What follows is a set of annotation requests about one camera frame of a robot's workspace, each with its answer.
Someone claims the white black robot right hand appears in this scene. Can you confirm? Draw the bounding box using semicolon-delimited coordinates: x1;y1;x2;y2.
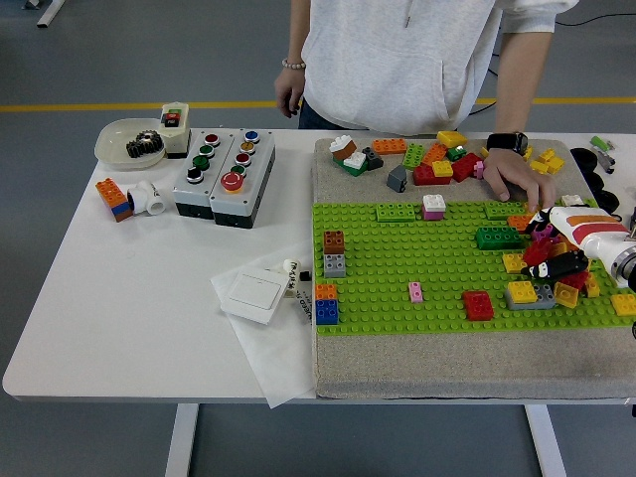
520;206;631;280

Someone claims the person's right hand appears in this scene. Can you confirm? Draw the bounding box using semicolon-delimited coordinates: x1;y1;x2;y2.
273;67;305;119

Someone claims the person's left hand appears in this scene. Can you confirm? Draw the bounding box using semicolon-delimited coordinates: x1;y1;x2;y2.
479;148;557;213

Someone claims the green toy baseplate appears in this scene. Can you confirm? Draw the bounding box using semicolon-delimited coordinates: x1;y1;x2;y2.
310;198;636;339

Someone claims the flat lime green brick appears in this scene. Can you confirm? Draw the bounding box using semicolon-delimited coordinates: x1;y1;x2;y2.
482;201;526;221
374;202;416;223

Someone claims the long red toy brick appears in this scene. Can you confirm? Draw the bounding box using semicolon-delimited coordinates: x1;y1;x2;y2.
449;152;484;184

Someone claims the long orange toy brick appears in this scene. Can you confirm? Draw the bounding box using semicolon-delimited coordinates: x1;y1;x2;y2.
505;213;536;233
371;137;407;156

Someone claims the long dark green brick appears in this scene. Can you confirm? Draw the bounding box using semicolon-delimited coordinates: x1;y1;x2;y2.
474;225;522;250

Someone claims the long grey toy brick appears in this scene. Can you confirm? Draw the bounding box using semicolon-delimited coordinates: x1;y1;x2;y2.
503;282;557;312

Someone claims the brown brick white top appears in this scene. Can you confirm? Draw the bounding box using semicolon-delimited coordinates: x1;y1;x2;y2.
330;135;358;161

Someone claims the white and pink brick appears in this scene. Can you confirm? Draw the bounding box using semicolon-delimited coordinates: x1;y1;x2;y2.
420;193;446;222

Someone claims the white and green brick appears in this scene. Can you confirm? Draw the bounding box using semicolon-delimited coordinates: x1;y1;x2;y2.
333;151;372;178

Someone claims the lime green toy brick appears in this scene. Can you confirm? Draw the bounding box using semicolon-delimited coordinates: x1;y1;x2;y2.
400;142;426;171

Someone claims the dark grey slope brick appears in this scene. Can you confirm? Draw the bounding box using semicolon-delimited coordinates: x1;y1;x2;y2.
361;146;385;172

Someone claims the brown toy brick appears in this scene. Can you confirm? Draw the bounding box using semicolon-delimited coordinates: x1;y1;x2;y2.
321;229;346;255

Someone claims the orange blue brown brick stack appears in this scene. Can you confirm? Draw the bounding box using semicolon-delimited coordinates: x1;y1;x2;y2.
94;177;134;224

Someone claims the blue toy brick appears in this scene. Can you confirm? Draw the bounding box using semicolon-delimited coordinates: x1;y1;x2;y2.
314;296;340;326

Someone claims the black wrist watch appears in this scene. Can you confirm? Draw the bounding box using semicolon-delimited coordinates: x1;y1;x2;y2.
485;130;530;155

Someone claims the person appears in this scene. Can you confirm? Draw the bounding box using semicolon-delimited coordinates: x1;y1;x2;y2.
297;0;580;136

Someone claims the grey emergency-stop control box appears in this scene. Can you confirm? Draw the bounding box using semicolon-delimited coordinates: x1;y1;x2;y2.
208;129;276;230

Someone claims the grey four-button control box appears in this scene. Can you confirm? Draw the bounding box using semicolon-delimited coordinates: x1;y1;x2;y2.
171;129;235;220

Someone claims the black metal gear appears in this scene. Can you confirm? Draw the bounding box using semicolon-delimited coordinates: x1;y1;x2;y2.
124;130;165;160

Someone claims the white pipe tee fitting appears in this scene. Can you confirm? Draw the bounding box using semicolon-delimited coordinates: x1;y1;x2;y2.
123;180;167;217

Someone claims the white labelled tube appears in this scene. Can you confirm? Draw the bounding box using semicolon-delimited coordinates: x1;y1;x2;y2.
280;257;302;299

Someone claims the white shallow bowl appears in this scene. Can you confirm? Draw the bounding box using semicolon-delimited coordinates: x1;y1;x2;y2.
93;117;166;172

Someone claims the grey-brown mat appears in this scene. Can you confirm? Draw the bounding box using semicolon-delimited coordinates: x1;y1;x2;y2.
310;136;636;400

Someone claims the white table leg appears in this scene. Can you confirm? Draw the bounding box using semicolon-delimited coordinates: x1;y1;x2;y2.
163;402;201;477
525;402;567;477

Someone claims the white table foot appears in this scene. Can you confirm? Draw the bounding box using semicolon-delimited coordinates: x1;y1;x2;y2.
22;0;66;29

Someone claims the translucent paper sheet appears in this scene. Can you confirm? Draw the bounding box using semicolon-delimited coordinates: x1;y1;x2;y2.
209;245;319;409

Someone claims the cream two-button switch box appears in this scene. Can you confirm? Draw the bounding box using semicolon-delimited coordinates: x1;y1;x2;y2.
156;102;192;160

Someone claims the black floor cable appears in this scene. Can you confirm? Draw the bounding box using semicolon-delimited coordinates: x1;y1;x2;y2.
555;9;636;27

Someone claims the white wall switch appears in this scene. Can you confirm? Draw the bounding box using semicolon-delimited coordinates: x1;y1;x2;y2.
219;271;289;327

